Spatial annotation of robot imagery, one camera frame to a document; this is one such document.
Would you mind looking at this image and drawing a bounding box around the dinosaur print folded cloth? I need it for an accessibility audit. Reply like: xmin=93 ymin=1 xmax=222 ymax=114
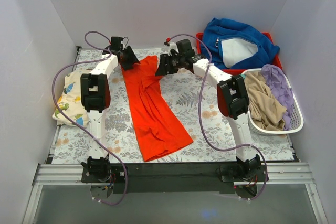
xmin=57 ymin=69 xmax=90 ymax=127

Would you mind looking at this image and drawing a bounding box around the blue zip jacket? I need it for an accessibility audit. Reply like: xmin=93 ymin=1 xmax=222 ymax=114
xmin=200 ymin=18 xmax=280 ymax=69

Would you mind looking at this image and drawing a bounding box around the red plastic tray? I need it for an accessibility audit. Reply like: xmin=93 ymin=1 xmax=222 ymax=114
xmin=196 ymin=32 xmax=282 ymax=75

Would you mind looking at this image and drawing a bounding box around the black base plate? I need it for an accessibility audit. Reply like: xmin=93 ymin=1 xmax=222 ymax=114
xmin=81 ymin=162 xmax=268 ymax=194

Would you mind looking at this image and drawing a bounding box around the purple garment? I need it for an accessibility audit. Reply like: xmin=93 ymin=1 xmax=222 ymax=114
xmin=260 ymin=64 xmax=294 ymax=130

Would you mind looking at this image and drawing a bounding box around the aluminium frame rail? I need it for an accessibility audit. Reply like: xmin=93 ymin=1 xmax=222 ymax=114
xmin=23 ymin=162 xmax=327 ymax=223

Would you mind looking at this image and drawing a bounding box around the white laundry basket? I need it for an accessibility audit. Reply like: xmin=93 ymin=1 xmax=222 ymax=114
xmin=243 ymin=68 xmax=304 ymax=135

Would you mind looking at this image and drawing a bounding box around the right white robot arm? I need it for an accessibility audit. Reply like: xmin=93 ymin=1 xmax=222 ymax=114
xmin=155 ymin=38 xmax=261 ymax=181

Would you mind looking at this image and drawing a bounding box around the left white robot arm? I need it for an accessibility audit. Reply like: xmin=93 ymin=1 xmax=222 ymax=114
xmin=80 ymin=37 xmax=140 ymax=182

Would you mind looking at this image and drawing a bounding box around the orange t shirt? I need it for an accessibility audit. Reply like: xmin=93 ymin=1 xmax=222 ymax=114
xmin=122 ymin=56 xmax=193 ymax=162

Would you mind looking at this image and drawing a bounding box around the beige garment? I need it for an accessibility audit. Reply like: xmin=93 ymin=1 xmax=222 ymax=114
xmin=244 ymin=71 xmax=287 ymax=131

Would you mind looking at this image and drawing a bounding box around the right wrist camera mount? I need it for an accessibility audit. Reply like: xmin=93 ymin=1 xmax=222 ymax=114
xmin=164 ymin=38 xmax=178 ymax=56

